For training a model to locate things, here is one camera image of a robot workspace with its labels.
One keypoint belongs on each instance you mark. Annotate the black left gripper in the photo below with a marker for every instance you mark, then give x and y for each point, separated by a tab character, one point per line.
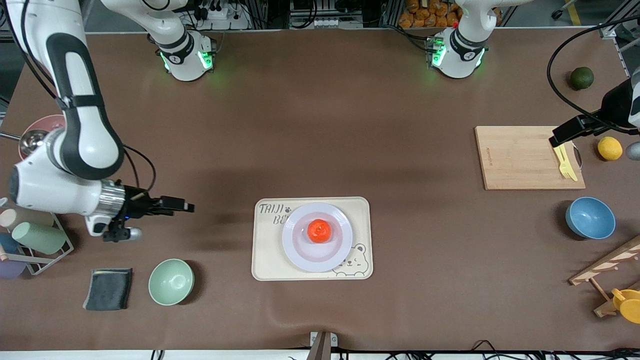
614	105

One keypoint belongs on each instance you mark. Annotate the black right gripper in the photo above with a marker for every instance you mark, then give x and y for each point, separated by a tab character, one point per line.
136	200

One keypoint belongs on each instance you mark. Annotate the white round plate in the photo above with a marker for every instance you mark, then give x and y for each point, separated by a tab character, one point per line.
300	255

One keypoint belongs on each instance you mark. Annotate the orange fruit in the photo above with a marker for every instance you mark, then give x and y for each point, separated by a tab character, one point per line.
319	231

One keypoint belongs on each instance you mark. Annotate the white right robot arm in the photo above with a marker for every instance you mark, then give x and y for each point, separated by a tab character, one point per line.
85	130

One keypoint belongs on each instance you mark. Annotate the yellow plastic fork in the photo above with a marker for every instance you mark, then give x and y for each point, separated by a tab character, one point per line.
562	161

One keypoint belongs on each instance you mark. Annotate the yellow plastic knife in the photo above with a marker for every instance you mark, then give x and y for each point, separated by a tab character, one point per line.
571	166

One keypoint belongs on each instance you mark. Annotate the yellow lemon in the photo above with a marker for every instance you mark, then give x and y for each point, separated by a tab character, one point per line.
610	148

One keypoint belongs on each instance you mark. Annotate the dark green lime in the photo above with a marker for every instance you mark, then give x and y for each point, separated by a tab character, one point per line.
582	78

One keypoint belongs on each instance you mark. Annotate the wooden cutting board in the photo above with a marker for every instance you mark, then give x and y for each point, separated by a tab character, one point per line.
520	160

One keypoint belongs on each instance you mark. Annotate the pale green bowl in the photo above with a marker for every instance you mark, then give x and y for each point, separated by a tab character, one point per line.
171	282

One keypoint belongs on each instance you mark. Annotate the blue bowl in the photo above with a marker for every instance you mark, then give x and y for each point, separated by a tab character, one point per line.
591	218

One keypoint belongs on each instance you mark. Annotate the cream bear print tray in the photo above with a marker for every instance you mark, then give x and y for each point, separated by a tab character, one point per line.
265	250

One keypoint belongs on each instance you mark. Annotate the dark grey folded cloth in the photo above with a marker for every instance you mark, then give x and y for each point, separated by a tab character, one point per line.
108	289

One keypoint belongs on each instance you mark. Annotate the pale green cup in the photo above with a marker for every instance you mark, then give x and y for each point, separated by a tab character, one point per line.
40	238

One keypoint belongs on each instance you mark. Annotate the wooden stand rack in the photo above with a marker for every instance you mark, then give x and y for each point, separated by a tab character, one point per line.
605	265

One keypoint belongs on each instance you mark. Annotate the pink bowl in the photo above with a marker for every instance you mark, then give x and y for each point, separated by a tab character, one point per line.
47	122

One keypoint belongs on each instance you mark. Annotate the beige cup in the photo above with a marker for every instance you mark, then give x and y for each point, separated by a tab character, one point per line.
20	220

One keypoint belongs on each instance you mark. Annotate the metal scoop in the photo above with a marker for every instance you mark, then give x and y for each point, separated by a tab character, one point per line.
32	141

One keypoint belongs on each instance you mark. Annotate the blue cup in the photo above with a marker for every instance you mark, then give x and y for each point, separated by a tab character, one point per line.
8	243

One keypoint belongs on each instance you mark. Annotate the purple cup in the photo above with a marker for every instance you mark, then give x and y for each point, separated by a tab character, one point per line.
11	269

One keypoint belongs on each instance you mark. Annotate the yellow mug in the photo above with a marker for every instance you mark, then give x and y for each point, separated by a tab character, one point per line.
629	306

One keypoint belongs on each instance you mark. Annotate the bag of orange snacks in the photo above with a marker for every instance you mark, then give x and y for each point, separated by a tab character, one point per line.
430	12

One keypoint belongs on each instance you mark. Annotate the white power strip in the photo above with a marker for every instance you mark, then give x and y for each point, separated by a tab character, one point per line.
222	17

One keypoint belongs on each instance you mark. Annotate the brown table mat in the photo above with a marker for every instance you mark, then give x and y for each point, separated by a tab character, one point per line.
425	260

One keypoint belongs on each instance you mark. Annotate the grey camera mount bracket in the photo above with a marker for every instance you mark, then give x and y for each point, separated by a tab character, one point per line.
322	345

